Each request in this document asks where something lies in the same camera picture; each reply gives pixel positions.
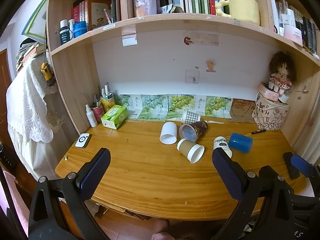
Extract checked paper cup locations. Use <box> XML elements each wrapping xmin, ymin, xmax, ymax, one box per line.
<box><xmin>181</xmin><ymin>109</ymin><xmax>201</xmax><ymax>124</ymax></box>

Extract yellow keychain toy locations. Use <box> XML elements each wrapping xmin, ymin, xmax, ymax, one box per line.
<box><xmin>40</xmin><ymin>62</ymin><xmax>52</xmax><ymax>82</ymax></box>

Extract plain white cup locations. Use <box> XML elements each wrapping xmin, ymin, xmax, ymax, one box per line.
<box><xmin>160</xmin><ymin>121</ymin><xmax>178</xmax><ymax>145</ymax></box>

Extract pen holder with brushes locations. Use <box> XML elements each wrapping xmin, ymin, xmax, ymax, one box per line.
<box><xmin>90</xmin><ymin>85</ymin><xmax>105</xmax><ymax>124</ymax></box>

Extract white remote control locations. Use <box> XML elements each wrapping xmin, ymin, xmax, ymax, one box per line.
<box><xmin>75</xmin><ymin>132</ymin><xmax>91</xmax><ymax>149</ymax></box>

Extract small white bottle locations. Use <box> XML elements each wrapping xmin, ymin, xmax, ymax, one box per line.
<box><xmin>68</xmin><ymin>18</ymin><xmax>76</xmax><ymax>41</ymax></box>

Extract grape print paper strip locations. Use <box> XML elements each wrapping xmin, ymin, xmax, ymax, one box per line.
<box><xmin>114</xmin><ymin>93</ymin><xmax>233</xmax><ymax>121</ymax></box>

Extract red books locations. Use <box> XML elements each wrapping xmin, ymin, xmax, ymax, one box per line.
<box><xmin>71</xmin><ymin>1</ymin><xmax>87</xmax><ymax>23</ymax></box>

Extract white spray bottle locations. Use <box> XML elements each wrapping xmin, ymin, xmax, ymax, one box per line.
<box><xmin>85</xmin><ymin>104</ymin><xmax>99</xmax><ymax>128</ymax></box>

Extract pink fuzzy object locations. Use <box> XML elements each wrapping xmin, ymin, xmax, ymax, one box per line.
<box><xmin>151</xmin><ymin>218</ymin><xmax>173</xmax><ymax>240</ymax></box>

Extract wooden shelf unit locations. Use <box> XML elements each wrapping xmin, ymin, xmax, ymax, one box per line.
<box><xmin>46</xmin><ymin>0</ymin><xmax>320</xmax><ymax>160</ymax></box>

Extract clear tape piece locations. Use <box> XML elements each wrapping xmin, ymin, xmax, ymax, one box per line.
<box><xmin>121</xmin><ymin>25</ymin><xmax>138</xmax><ymax>47</ymax></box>

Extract blue plastic cup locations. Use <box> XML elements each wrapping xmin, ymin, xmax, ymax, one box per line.
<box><xmin>228</xmin><ymin>133</ymin><xmax>254</xmax><ymax>154</ymax></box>

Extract dark green bottle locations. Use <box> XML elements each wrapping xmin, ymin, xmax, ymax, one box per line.
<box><xmin>59</xmin><ymin>19</ymin><xmax>70</xmax><ymax>46</ymax></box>

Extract pink cloth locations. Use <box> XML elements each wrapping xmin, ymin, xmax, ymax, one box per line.
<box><xmin>2</xmin><ymin>169</ymin><xmax>30</xmax><ymax>240</ymax></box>

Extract brown haired rag doll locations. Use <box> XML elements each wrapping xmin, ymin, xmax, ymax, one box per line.
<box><xmin>268</xmin><ymin>51</ymin><xmax>296</xmax><ymax>96</ymax></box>

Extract pink round box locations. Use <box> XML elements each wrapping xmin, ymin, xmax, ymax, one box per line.
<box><xmin>258</xmin><ymin>82</ymin><xmax>280</xmax><ymax>103</ymax></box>

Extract white leaf print cup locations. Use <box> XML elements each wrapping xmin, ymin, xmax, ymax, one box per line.
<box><xmin>213</xmin><ymin>136</ymin><xmax>233</xmax><ymax>159</ymax></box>

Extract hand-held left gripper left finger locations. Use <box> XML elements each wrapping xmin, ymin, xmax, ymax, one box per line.
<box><xmin>29</xmin><ymin>147</ymin><xmax>112</xmax><ymax>240</ymax></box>

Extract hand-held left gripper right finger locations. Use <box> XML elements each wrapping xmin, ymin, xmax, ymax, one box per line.
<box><xmin>212</xmin><ymin>148</ymin><xmax>297</xmax><ymax>240</ymax></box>

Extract green tissue box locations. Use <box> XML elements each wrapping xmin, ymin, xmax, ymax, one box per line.
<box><xmin>101</xmin><ymin>104</ymin><xmax>128</xmax><ymax>130</ymax></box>

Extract brown printed card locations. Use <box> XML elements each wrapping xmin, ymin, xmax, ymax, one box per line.
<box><xmin>229</xmin><ymin>98</ymin><xmax>256</xmax><ymax>123</ymax></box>

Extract black keyboard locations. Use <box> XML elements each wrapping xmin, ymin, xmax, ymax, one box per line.
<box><xmin>0</xmin><ymin>142</ymin><xmax>18</xmax><ymax>173</ymax></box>

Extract white lace cloth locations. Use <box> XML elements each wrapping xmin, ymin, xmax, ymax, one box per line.
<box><xmin>6</xmin><ymin>57</ymin><xmax>54</xmax><ymax>173</ymax></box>

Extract pile of books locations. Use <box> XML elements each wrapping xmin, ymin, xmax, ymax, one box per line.
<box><xmin>16</xmin><ymin>39</ymin><xmax>47</xmax><ymax>72</ymax></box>

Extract clear wall hook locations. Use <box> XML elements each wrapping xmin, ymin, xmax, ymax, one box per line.
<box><xmin>185</xmin><ymin>69</ymin><xmax>201</xmax><ymax>84</ymax></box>

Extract blue jar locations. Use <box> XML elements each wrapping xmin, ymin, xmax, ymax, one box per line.
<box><xmin>73</xmin><ymin>21</ymin><xmax>89</xmax><ymax>38</ymax></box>

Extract dark brown patterned cup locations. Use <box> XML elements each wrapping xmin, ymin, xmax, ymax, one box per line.
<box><xmin>179</xmin><ymin>120</ymin><xmax>209</xmax><ymax>142</ymax></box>

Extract bear wall sticker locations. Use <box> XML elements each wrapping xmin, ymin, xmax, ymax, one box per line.
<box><xmin>205</xmin><ymin>60</ymin><xmax>217</xmax><ymax>73</ymax></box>

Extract yellow ceramic mug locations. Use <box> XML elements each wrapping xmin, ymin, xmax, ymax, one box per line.
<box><xmin>215</xmin><ymin>0</ymin><xmax>261</xmax><ymax>26</ymax></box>

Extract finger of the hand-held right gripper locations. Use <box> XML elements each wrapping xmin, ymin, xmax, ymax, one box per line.
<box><xmin>291</xmin><ymin>154</ymin><xmax>320</xmax><ymax>181</ymax></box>
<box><xmin>283</xmin><ymin>152</ymin><xmax>301</xmax><ymax>180</ymax></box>

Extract green framed picture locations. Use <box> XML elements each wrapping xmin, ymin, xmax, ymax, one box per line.
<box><xmin>21</xmin><ymin>0</ymin><xmax>48</xmax><ymax>45</ymax></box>

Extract tan paper cup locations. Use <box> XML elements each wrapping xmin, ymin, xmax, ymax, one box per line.
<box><xmin>177</xmin><ymin>138</ymin><xmax>205</xmax><ymax>164</ymax></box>

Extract yellow pouch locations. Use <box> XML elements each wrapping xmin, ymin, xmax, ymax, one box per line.
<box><xmin>100</xmin><ymin>82</ymin><xmax>116</xmax><ymax>113</ymax></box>

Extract letter print fabric basket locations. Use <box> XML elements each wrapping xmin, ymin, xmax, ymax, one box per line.
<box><xmin>251</xmin><ymin>92</ymin><xmax>290</xmax><ymax>131</ymax></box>

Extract row of cosmetic boxes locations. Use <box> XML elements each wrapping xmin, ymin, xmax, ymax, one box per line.
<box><xmin>273</xmin><ymin>0</ymin><xmax>320</xmax><ymax>57</ymax></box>

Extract orange illustrated box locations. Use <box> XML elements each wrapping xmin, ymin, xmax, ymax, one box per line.
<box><xmin>84</xmin><ymin>0</ymin><xmax>112</xmax><ymax>31</ymax></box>

